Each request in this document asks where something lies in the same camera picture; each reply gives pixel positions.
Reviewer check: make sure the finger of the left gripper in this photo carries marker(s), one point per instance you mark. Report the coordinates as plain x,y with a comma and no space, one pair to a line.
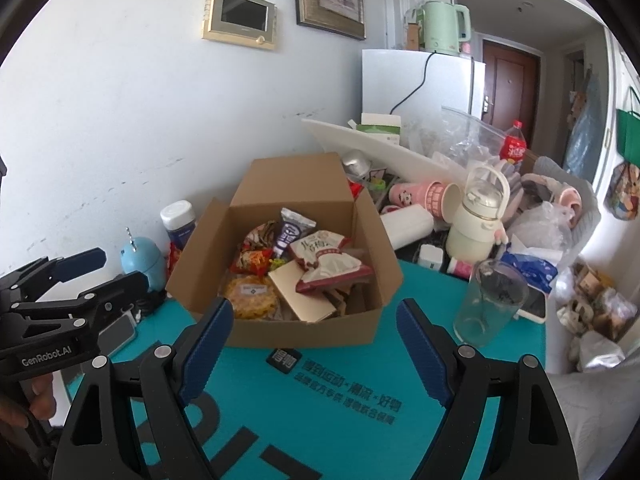
25,316
55,267

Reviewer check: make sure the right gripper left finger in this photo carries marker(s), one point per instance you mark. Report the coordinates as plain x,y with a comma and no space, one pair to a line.
100,439

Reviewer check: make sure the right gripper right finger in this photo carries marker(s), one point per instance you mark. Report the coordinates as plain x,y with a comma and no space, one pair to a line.
530,439

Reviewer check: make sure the yellow crisps clear bag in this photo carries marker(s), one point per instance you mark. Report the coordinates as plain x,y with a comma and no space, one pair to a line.
252,297

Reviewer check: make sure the white red plum soup bag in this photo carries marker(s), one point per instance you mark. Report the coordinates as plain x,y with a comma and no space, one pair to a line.
325,264

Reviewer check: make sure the purple silver snack packet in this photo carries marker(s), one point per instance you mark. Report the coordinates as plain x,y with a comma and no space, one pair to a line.
293,227

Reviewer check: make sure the red gold snack packet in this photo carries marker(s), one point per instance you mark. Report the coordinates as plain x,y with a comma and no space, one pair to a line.
255,261

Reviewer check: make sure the green brown nut bag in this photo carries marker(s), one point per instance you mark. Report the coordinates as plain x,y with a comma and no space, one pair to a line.
261,237

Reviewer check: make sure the person's left hand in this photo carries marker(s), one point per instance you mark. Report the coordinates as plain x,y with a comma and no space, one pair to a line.
42,405

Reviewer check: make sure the grey leaf pattern sofa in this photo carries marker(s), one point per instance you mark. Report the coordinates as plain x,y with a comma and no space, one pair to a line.
600,409

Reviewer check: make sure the black smartphone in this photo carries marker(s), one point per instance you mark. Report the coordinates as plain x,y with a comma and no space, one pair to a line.
118,334

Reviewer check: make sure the light blue robot figure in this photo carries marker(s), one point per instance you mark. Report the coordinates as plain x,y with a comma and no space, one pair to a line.
141,254

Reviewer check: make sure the teal printed table mat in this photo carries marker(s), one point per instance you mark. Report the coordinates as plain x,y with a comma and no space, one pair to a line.
340,413

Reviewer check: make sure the clear drinking glass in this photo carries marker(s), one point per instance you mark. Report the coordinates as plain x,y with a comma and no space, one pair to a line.
496,291

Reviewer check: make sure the white cap blue jar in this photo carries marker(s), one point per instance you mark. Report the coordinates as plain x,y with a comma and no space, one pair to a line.
179,221

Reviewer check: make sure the pink tablet tube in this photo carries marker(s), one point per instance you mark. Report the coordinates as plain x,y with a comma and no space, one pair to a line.
460,269

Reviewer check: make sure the cream water jug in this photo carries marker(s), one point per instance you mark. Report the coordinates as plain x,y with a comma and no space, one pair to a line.
477,224

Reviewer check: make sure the white charger cube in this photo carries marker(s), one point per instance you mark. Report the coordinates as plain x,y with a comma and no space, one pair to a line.
430,257

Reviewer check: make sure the brown cardboard box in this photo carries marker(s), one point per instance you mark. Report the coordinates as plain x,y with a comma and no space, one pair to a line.
317,187

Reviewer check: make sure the white paper roll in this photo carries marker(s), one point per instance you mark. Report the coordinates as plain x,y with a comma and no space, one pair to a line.
406,225

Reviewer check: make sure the pink panda paper cups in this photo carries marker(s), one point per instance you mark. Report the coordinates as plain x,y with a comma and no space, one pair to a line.
440,199

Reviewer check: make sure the red cola bottle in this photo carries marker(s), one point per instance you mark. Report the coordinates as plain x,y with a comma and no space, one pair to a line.
514,145

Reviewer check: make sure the clear zip plastic bag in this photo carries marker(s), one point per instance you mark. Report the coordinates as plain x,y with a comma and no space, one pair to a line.
464,138

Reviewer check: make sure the white foam board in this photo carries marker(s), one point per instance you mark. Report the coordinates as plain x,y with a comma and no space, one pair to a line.
406,164

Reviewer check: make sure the silver metal bowl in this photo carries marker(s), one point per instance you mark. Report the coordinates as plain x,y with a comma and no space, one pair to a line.
356,163

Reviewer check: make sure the green tote bag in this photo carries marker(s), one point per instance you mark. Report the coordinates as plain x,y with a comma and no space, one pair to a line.
628,128

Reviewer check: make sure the white refrigerator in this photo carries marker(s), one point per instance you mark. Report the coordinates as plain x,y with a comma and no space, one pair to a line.
414,84

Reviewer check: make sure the mint green electric kettle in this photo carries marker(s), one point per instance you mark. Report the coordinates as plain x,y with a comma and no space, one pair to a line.
444,27

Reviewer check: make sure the gold wall intercom panel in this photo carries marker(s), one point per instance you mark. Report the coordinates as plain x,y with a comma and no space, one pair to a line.
245,23

